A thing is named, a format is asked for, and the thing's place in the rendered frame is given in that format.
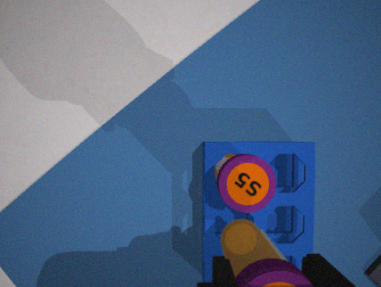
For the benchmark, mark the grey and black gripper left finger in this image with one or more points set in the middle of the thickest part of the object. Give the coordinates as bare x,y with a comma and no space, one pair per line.
222,275

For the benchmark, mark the blue flat mat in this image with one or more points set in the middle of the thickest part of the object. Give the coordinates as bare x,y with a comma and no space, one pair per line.
124,208

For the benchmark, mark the blue tube rack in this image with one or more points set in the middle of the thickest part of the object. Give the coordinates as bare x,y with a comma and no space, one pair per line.
274,219

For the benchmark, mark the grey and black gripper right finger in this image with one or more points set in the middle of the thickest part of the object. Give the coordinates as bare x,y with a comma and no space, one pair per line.
321,273

